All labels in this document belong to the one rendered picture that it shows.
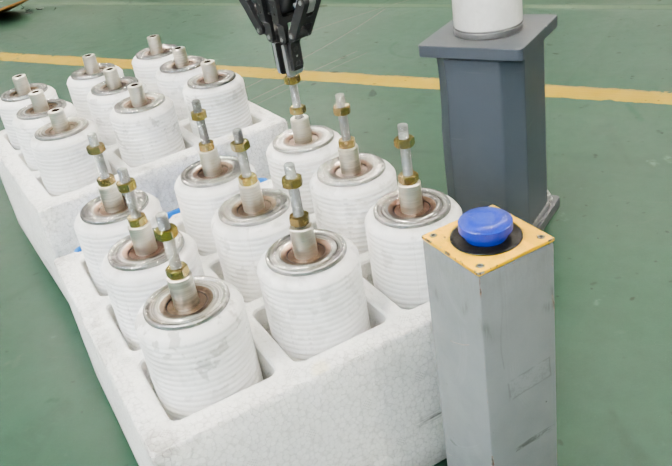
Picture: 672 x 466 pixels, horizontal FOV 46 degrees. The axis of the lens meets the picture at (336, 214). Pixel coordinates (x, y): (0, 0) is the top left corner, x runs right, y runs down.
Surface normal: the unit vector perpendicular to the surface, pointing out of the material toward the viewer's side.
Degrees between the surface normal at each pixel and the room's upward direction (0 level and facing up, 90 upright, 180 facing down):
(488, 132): 90
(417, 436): 90
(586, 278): 0
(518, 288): 90
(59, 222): 90
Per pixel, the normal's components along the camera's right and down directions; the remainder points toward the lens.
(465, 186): -0.51, 0.48
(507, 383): 0.49, 0.36
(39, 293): -0.15, -0.87
